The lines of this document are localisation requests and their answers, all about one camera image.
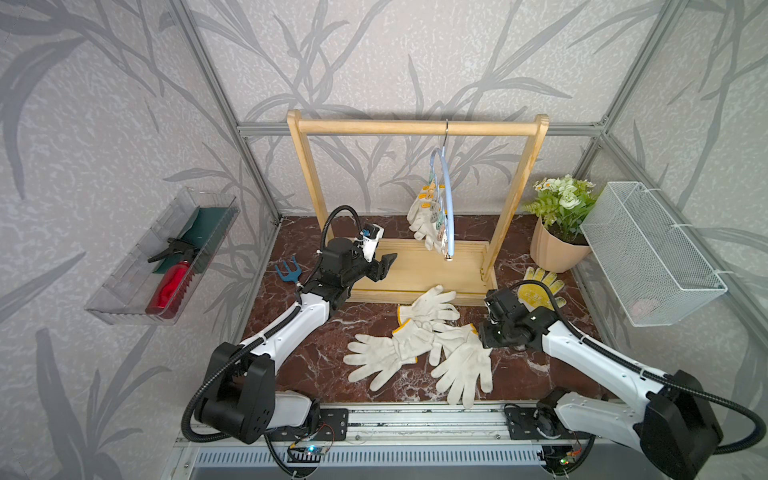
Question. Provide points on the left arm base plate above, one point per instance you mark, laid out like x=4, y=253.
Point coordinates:
x=324, y=424

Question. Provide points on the wooden hanging rack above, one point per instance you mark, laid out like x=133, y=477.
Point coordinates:
x=471, y=271

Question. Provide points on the blue hand rake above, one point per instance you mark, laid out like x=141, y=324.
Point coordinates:
x=289, y=271

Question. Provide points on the green trowel in tray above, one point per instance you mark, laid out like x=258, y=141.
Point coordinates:
x=197, y=231

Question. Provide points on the yellow patterned glove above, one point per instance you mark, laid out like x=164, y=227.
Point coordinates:
x=533, y=296

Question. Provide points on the aluminium front rail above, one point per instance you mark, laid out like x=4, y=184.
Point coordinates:
x=420, y=423

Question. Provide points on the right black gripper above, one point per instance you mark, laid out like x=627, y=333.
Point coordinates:
x=485, y=335

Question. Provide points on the clear plastic wall tray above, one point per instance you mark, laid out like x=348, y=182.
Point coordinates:
x=156, y=279

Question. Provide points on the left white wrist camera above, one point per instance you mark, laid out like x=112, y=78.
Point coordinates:
x=370, y=236

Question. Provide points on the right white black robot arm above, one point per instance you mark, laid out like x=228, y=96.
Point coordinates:
x=668, y=417

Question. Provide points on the white wire basket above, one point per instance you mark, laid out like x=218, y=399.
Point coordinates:
x=657, y=273

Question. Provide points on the blue clip hanger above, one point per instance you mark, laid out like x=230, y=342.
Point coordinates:
x=439, y=179

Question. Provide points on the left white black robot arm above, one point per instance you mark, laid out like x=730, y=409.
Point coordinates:
x=238, y=397

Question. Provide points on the red spray bottle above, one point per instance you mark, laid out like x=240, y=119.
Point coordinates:
x=168, y=296

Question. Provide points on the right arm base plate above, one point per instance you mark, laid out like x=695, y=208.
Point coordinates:
x=537, y=423

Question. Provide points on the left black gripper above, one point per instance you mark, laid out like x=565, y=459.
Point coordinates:
x=376, y=272

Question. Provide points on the white glove pile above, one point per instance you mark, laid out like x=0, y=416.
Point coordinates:
x=429, y=310
x=424, y=225
x=459, y=362

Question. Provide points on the white glove far left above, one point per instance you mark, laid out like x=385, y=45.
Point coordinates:
x=383, y=357

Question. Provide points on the potted white flower plant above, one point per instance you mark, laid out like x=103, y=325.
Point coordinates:
x=561, y=206

